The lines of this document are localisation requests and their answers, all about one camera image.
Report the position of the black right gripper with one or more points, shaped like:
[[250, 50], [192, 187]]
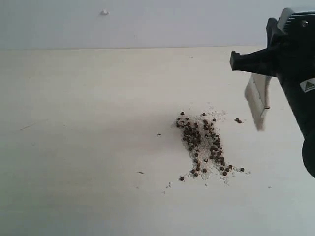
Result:
[[289, 57]]

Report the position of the wooden paint brush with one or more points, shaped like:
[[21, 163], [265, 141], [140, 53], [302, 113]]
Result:
[[257, 96]]

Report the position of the brown beans and white crumbs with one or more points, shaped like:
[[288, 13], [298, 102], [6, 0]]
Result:
[[211, 146]]

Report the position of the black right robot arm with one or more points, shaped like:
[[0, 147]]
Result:
[[304, 112]]

